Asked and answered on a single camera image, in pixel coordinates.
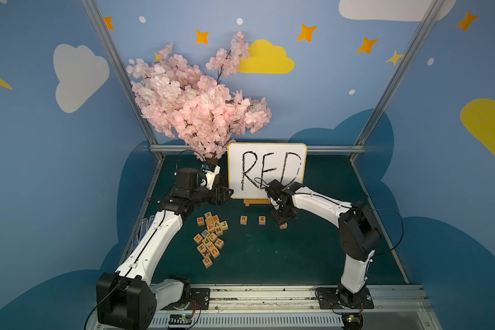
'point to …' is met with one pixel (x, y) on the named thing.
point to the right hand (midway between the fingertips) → (285, 216)
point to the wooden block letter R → (243, 220)
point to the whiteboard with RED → (253, 166)
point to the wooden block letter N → (201, 221)
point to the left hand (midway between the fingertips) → (226, 186)
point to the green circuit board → (180, 319)
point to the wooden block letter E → (262, 220)
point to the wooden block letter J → (224, 225)
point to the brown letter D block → (283, 226)
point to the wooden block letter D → (207, 262)
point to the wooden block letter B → (215, 218)
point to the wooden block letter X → (205, 253)
